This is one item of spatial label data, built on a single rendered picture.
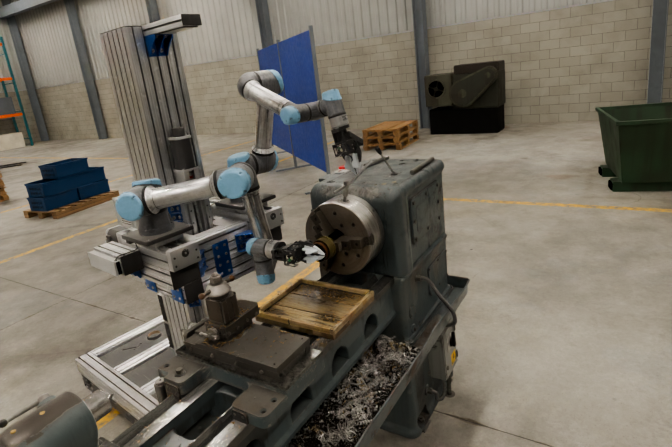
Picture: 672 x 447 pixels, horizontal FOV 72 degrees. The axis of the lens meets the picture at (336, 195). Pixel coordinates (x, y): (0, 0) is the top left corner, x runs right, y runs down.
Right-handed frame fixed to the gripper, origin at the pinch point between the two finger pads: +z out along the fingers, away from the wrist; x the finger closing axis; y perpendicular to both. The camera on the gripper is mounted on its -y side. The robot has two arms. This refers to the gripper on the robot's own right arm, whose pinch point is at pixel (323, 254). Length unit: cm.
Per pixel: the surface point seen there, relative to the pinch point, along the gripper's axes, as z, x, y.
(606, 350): 87, -109, -142
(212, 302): -10.1, 1.7, 46.1
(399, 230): 16.7, -0.6, -31.8
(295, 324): -1.3, -19.1, 19.9
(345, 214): 2.2, 11.0, -15.1
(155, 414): -15, -23, 70
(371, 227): 11.2, 5.0, -18.8
